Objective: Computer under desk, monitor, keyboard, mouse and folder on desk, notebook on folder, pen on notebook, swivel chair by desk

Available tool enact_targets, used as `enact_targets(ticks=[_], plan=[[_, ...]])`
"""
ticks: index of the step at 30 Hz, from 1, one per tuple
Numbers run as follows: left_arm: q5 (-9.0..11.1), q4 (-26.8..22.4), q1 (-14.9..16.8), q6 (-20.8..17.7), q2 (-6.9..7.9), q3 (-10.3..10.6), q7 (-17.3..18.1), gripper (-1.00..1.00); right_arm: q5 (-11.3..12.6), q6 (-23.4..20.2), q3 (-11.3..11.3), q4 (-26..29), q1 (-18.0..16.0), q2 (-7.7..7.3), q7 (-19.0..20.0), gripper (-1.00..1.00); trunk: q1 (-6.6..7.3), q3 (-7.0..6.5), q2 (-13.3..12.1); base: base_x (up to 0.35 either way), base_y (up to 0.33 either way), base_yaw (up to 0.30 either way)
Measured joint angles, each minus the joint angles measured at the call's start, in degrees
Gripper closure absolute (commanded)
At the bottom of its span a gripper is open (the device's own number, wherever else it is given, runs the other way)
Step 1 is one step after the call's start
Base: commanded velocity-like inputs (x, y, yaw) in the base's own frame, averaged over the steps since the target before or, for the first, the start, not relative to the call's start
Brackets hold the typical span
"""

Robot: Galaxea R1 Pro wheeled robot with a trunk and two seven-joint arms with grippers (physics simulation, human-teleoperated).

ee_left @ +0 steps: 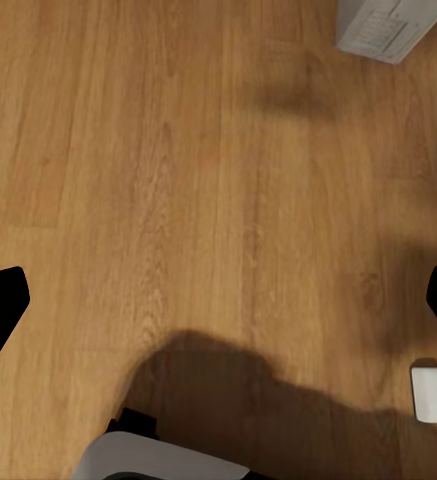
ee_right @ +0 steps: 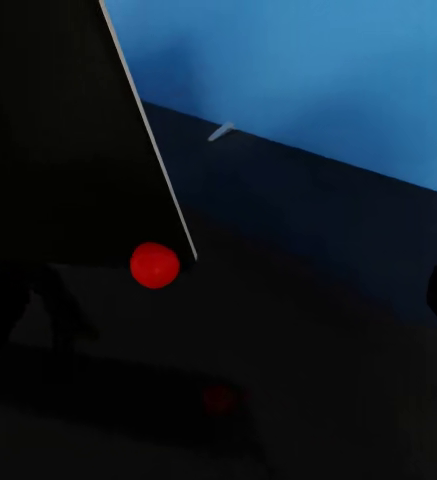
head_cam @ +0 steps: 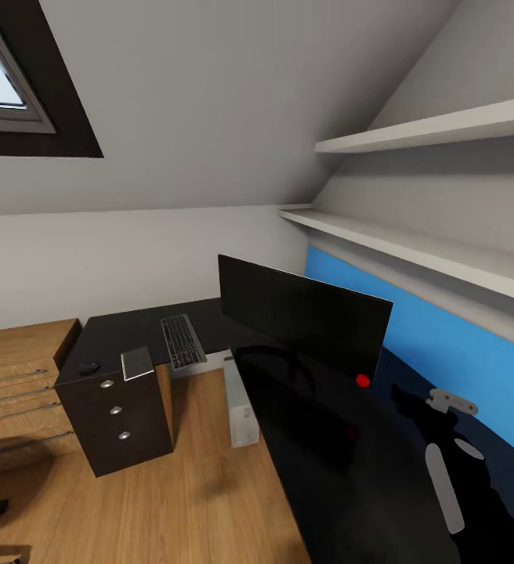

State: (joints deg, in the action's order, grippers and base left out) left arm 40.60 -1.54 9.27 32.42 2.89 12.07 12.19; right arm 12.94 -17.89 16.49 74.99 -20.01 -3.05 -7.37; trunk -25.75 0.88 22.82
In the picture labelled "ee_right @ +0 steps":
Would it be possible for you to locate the monitor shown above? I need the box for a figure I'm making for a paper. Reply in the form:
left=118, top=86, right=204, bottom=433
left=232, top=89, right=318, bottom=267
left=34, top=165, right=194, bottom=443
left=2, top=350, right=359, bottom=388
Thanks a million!
left=0, top=0, right=198, bottom=377

